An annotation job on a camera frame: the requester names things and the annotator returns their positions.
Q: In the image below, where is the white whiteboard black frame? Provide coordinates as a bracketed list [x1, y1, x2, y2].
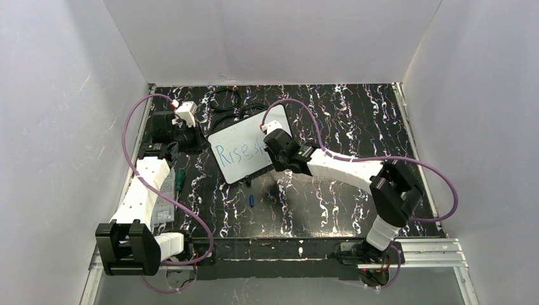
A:
[208, 105, 291, 184]

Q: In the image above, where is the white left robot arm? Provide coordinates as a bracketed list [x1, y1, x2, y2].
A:
[95, 108, 206, 276]

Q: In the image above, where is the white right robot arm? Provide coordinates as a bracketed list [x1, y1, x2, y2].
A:
[261, 125, 423, 252]

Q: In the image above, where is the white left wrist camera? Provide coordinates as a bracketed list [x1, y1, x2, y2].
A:
[171, 100, 197, 128]

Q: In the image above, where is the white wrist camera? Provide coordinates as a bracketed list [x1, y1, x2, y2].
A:
[171, 100, 197, 128]
[260, 120, 283, 135]

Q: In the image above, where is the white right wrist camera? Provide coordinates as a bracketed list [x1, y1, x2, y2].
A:
[260, 120, 283, 135]

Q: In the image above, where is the green handled screwdriver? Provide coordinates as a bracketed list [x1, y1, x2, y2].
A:
[175, 168, 186, 203]

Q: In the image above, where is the black coiled cable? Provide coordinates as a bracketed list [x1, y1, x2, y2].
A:
[209, 86, 243, 112]

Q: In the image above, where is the aluminium table edge rail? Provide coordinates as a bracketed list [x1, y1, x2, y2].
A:
[392, 82, 439, 218]

